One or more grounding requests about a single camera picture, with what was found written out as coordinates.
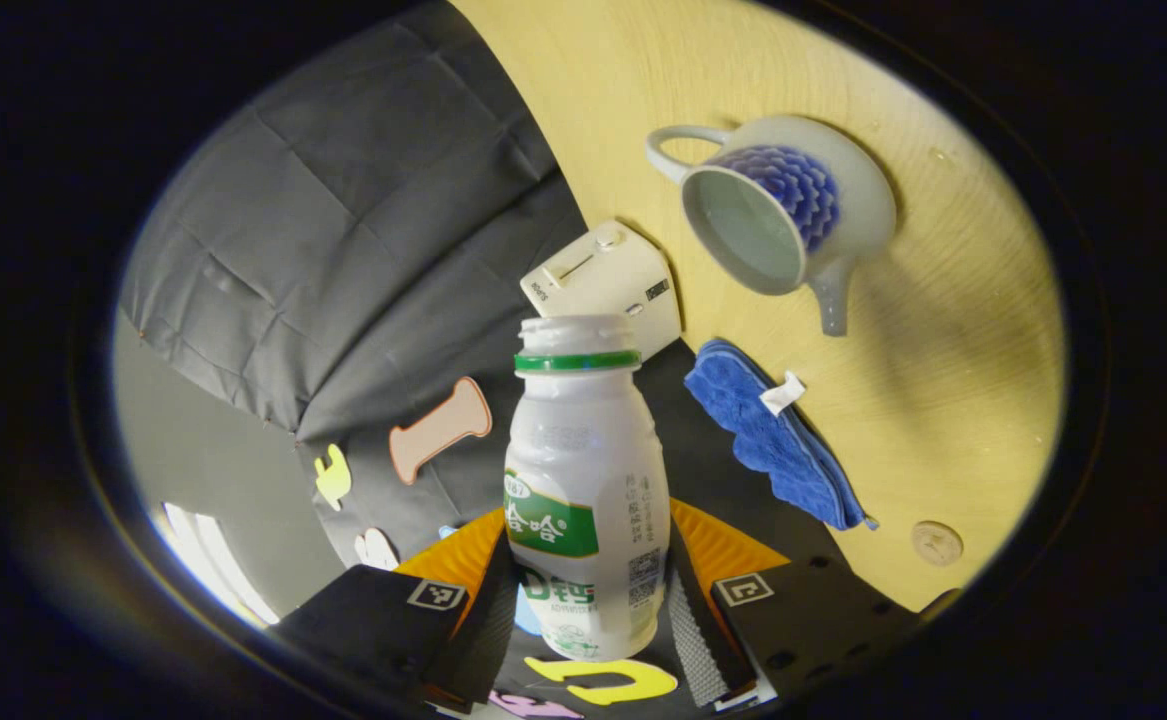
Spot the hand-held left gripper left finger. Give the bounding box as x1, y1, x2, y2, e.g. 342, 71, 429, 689
273, 507, 521, 715

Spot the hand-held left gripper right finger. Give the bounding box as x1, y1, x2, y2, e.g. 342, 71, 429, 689
668, 497, 929, 713

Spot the white green-label water bottle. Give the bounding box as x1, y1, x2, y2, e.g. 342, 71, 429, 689
503, 315, 671, 663

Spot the round wooden coaster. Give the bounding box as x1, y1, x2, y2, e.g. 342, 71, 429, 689
911, 520, 964, 568

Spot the white blue-patterned teacup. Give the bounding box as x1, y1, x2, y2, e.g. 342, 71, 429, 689
646, 115, 897, 338

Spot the blue towel cloth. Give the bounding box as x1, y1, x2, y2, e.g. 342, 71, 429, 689
684, 340, 879, 531

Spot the large ceiling light panel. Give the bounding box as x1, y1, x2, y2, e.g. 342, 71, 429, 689
158, 500, 281, 628

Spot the cream white toaster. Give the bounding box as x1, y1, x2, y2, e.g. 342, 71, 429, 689
520, 220, 682, 361

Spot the black backdrop cloth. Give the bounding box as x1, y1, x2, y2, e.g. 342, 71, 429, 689
118, 5, 849, 720

